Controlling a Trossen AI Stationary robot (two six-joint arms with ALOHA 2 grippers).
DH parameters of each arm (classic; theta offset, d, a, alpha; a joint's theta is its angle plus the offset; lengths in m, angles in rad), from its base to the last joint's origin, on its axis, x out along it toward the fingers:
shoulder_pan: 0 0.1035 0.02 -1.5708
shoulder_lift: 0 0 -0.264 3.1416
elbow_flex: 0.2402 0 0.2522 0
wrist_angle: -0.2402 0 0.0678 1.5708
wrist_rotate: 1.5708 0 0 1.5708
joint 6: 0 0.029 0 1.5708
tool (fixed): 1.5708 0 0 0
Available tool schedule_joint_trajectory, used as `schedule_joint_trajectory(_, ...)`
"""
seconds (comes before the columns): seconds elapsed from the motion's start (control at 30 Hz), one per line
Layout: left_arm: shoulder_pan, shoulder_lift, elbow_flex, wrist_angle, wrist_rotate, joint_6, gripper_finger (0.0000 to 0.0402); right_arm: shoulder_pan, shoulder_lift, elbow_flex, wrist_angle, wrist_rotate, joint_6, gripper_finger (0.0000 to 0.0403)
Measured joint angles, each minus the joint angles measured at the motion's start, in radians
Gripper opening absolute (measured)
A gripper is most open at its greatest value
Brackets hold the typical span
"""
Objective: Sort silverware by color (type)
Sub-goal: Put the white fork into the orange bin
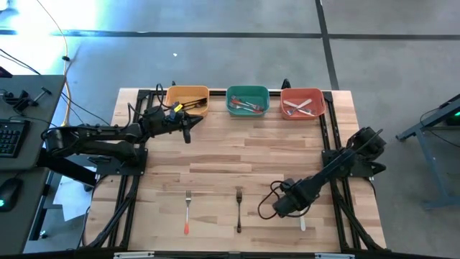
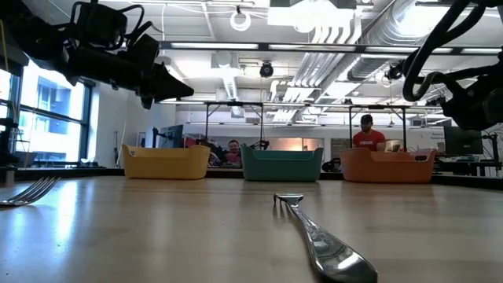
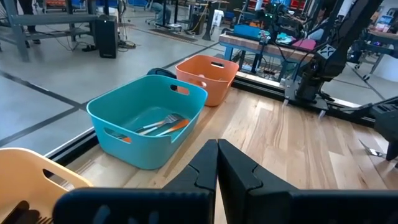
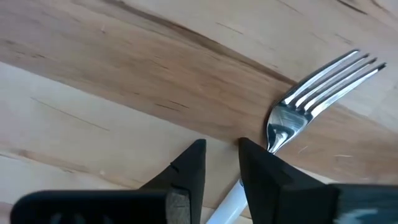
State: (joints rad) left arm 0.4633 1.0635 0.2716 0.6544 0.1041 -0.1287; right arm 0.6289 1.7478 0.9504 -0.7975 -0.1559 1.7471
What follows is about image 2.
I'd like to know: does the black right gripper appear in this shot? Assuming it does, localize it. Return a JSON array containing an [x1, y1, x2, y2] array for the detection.
[[440, 50, 503, 134]]

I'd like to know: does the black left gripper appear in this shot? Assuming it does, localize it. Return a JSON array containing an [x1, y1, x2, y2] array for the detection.
[[64, 34, 195, 111]]

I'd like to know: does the red-handled metal fork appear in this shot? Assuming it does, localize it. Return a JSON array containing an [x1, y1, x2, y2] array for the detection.
[[0, 175, 62, 208]]

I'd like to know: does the silver fork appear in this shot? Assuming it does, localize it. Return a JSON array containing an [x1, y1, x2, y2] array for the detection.
[[273, 192, 379, 283]]

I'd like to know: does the black computer monitor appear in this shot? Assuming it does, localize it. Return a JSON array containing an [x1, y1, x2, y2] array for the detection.
[[443, 125, 484, 156], [156, 124, 185, 149]]

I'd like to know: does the white LED light strip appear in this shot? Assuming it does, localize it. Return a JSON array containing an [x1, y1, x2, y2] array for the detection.
[[171, 42, 259, 50], [268, 43, 357, 52], [461, 47, 502, 55], [365, 46, 453, 54]]

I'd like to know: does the dark background desk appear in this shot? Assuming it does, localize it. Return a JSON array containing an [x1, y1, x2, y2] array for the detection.
[[431, 155, 503, 178]]

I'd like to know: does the yellow plastic bin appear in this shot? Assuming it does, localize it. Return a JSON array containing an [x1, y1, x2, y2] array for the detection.
[[121, 143, 211, 181]]

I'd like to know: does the person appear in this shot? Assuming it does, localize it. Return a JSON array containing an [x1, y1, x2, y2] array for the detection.
[[352, 113, 388, 153], [224, 139, 243, 168]]

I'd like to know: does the black overhead light beam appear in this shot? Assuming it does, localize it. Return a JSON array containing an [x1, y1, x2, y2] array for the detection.
[[159, 40, 503, 56]]

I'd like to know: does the orange plastic bin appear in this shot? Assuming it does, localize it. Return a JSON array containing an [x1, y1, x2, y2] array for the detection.
[[339, 147, 438, 185]]

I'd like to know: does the large window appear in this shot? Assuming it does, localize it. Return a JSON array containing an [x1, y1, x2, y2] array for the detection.
[[0, 64, 94, 164]]

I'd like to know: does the green plastic bin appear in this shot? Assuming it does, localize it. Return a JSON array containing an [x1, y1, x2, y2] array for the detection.
[[240, 145, 325, 183]]

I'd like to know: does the white ceiling vent unit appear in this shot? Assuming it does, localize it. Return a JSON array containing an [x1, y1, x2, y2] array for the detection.
[[266, 0, 362, 44]]

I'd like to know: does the black equipment stand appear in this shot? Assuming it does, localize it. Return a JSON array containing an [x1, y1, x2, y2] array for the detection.
[[0, 117, 20, 168]]

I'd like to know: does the black metal station frame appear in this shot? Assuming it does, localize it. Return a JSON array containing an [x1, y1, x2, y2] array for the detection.
[[348, 104, 409, 153], [204, 101, 265, 150]]

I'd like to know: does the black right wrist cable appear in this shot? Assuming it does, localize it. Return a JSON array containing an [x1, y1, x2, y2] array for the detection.
[[401, 0, 490, 104]]

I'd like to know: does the black hanging camera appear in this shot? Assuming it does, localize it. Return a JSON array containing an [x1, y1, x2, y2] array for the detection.
[[259, 61, 275, 79], [386, 62, 406, 83]]

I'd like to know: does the white coiled ceiling cable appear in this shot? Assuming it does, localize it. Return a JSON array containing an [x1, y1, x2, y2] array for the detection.
[[229, 9, 252, 32]]

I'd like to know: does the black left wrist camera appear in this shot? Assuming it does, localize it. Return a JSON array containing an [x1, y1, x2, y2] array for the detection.
[[72, 1, 130, 52]]

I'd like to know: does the black aluminium table frame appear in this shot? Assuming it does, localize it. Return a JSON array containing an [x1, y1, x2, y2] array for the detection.
[[0, 167, 503, 188]]

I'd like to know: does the white ceiling cable tray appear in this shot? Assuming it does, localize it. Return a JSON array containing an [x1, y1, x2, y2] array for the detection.
[[270, 50, 347, 123]]

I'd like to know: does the black table mount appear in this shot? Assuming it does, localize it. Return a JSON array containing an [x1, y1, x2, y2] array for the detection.
[[321, 156, 341, 173]]

